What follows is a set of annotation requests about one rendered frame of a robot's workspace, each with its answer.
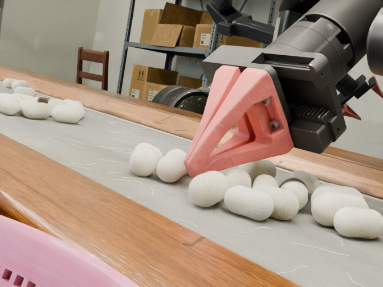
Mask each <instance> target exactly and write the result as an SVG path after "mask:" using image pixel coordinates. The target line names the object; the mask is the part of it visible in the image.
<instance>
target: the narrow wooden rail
mask: <svg viewBox="0 0 383 287"><path fill-rule="evenodd" d="M0 215H2V216H5V217H7V218H10V219H13V220H16V221H18V222H21V223H23V224H26V225H28V226H30V227H33V228H36V229H38V230H40V231H43V232H45V233H47V234H49V235H51V236H53V237H55V238H58V239H60V240H62V241H64V242H66V243H69V244H70V245H72V246H74V247H76V248H78V249H80V250H81V251H83V252H85V253H87V254H89V255H91V256H93V257H94V258H96V259H98V260H100V261H101V262H103V263H105V264H106V265H108V266H109V267H111V268H113V269H114V270H116V271H118V272H119V273H121V274H122V275H123V276H125V277H126V278H128V279H130V280H131V281H133V282H134V283H135V284H137V285H138V286H140V287H302V286H300V285H298V284H296V283H294V282H293V281H291V280H289V279H287V278H285V277H283V276H281V275H279V274H277V273H275V272H273V271H271V270H269V269H267V268H265V267H263V266H261V265H259V264H257V263H255V262H253V261H251V260H249V259H247V258H245V257H243V256H241V255H239V254H237V253H236V252H234V251H232V250H230V249H228V248H226V247H224V246H222V245H220V244H218V243H216V242H214V241H212V240H210V239H208V238H206V237H204V236H202V235H200V234H198V233H196V232H194V231H192V230H190V229H188V228H186V227H184V226H182V225H180V224H179V223H177V222H175V221H173V220H171V219H169V218H167V217H165V216H163V215H161V214H159V213H157V212H155V211H153V210H151V209H150V208H148V207H145V206H143V205H142V204H140V203H137V202H135V201H134V200H131V199H129V198H127V197H126V196H123V195H122V194H120V193H118V192H116V191H114V190H112V189H110V188H108V187H106V186H104V185H102V184H100V183H98V182H96V181H94V180H93V179H91V178H89V177H87V176H85V175H83V174H81V173H79V172H77V171H75V170H73V169H71V168H69V167H67V166H65V165H63V164H61V163H59V162H57V161H55V160H53V159H51V158H49V157H47V156H45V155H43V154H41V153H39V152H37V151H36V150H34V149H32V148H30V147H28V146H26V145H24V144H22V143H20V142H18V141H16V140H14V139H12V138H10V137H8V136H6V135H4V134H2V133H0Z"/></svg>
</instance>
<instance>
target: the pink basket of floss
mask: <svg viewBox="0 0 383 287"><path fill-rule="evenodd" d="M0 266H1V267H0V287H33V286H34V284H35V285H36V286H35V287H140V286H138V285H137V284H135V283H134V282H133V281H131V280H130V279H128V278H126V277H125V276H123V275H122V274H121V273H119V272H118V271H116V270H114V269H113V268H111V267H109V266H108V265H106V264H105V263H103V262H101V261H100V260H98V259H96V258H94V257H93V256H91V255H89V254H87V253H85V252H83V251H81V250H80V249H78V248H76V247H74V246H72V245H70V244H69V243H66V242H64V241H62V240H60V239H58V238H55V237H53V236H51V235H49V234H47V233H45V232H43V231H40V230H38V229H36V228H33V227H30V226H28V225H26V224H23V223H21V222H18V221H16V220H13V219H10V218H7V217H5V216H2V215H0ZM11 271H12V275H11V277H10V280H8V277H9V274H10V272H11ZM22 277H23V278H24V280H23V282H22V285H21V286H20V283H21V280H22Z"/></svg>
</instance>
